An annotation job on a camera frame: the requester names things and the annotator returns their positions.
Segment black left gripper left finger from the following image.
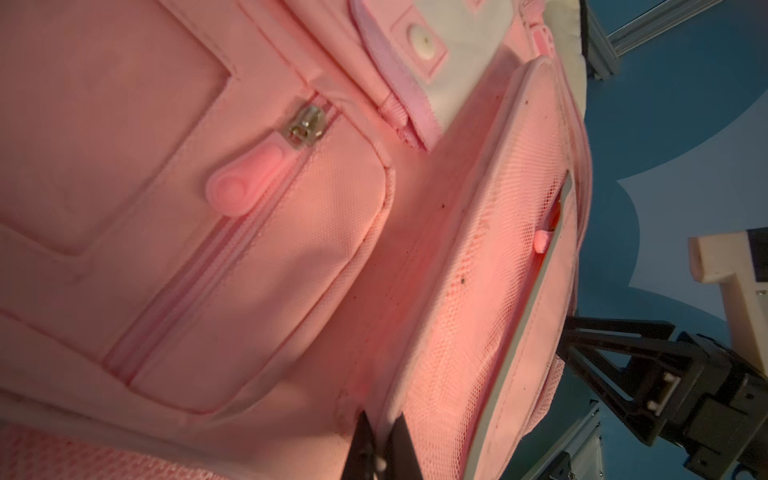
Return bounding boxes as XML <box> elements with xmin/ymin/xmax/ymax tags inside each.
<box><xmin>341</xmin><ymin>412</ymin><xmax>377</xmax><ymax>480</ymax></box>

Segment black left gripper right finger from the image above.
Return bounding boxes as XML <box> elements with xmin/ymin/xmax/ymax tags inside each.
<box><xmin>383</xmin><ymin>414</ymin><xmax>423</xmax><ymax>480</ymax></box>

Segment aluminium back rail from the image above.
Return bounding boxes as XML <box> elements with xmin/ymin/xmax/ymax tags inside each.
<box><xmin>580</xmin><ymin>0</ymin><xmax>721</xmax><ymax>80</ymax></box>

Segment pink backpack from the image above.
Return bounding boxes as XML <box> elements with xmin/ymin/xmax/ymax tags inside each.
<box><xmin>1</xmin><ymin>1</ymin><xmax>592</xmax><ymax>479</ymax></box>

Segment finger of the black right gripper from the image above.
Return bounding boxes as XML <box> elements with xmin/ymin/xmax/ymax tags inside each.
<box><xmin>557</xmin><ymin>316</ymin><xmax>708</xmax><ymax>446</ymax></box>

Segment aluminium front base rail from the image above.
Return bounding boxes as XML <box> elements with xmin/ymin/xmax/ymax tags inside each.
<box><xmin>522</xmin><ymin>401</ymin><xmax>607</xmax><ymax>480</ymax></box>

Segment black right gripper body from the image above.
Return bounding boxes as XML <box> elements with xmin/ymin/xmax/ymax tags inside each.
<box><xmin>663</xmin><ymin>333</ymin><xmax>767</xmax><ymax>479</ymax></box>

